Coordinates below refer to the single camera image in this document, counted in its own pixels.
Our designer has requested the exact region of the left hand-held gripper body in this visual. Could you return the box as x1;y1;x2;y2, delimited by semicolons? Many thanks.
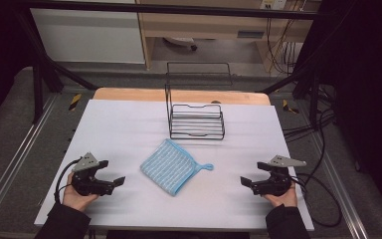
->
71;152;115;197

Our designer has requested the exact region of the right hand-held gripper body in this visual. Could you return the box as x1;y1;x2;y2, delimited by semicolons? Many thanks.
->
250;154;307;197

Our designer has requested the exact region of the blue striped cloth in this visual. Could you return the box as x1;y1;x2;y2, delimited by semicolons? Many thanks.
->
139;138;215;197

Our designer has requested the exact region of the black wire rack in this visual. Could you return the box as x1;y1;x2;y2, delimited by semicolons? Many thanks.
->
164;62;234;140

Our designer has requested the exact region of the person's right hand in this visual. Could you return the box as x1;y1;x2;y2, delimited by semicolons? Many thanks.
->
262;180;298;208

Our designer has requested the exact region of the person's left hand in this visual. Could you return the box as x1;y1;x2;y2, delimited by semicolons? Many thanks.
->
62;172;99;212

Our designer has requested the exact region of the yellow black tape marker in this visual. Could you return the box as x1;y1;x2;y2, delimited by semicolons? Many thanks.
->
282;99;300;115
68;93;83;113

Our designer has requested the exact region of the white cabinet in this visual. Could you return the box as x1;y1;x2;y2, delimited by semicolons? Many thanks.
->
29;0;146;65

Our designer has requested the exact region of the white chair base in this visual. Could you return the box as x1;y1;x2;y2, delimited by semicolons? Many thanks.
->
163;36;199;52

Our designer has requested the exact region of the light wooden desk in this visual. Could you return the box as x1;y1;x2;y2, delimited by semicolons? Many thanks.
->
135;0;322;72

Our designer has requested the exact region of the white power strip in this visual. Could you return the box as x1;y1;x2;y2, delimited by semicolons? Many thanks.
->
260;0;287;10

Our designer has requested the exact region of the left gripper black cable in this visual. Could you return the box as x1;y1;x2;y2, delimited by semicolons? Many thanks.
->
53;158;83;204

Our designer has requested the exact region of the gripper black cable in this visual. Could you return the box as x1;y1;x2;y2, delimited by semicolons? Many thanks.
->
53;158;83;204
290;172;343;229

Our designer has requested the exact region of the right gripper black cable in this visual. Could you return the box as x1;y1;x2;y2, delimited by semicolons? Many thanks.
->
290;172;343;229

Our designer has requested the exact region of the floor cable bundle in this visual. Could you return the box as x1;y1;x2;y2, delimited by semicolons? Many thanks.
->
282;84;337;142

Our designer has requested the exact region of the aluminium floor rail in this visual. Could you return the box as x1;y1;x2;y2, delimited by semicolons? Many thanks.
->
0;94;60;227
311;132;370;239

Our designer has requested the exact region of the hanging cable bundle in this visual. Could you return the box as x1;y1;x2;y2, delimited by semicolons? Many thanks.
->
266;16;300;75

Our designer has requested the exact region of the black metal frame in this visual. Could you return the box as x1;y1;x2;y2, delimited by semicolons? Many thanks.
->
14;0;334;124

